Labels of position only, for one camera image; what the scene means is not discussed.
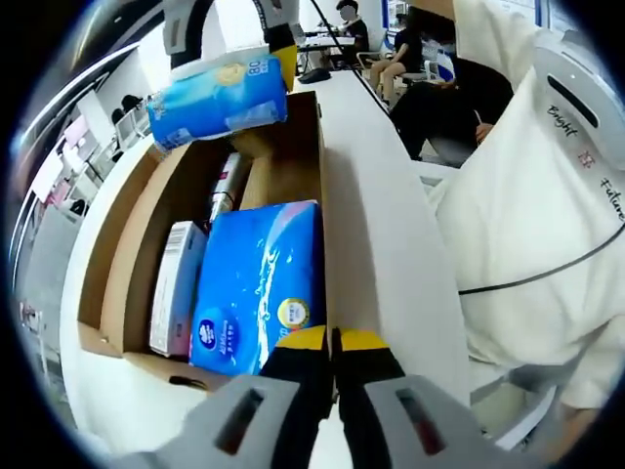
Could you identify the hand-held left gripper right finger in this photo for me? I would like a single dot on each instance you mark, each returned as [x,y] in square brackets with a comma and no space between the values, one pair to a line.
[459,435]

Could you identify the white wearable device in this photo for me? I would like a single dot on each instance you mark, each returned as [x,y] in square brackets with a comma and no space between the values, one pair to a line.
[561,58]

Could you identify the person in white shirt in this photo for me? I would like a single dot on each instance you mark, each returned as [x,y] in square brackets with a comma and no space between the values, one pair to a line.
[527,234]

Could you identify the black computer mouse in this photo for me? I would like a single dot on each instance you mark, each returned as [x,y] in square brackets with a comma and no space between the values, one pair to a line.
[315,76]

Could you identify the white furniture piece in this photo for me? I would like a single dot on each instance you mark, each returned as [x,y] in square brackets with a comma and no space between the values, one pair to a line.
[512,410]

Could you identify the light blue wipes pack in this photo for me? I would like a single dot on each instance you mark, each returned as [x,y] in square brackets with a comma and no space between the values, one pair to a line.
[220,102]

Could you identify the white pink carton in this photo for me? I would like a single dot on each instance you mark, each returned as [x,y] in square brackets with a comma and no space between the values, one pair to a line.
[176,283]

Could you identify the brown cardboard shoe box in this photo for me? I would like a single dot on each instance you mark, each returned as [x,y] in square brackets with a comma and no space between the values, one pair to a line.
[137,234]

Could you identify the silver tube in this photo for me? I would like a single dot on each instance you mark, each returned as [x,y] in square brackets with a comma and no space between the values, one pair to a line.
[229,195]

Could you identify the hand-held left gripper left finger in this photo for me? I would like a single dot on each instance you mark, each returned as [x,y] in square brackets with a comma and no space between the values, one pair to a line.
[205,430]

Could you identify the blue tissue pack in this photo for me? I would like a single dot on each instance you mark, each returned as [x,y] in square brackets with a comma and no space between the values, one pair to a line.
[254,273]

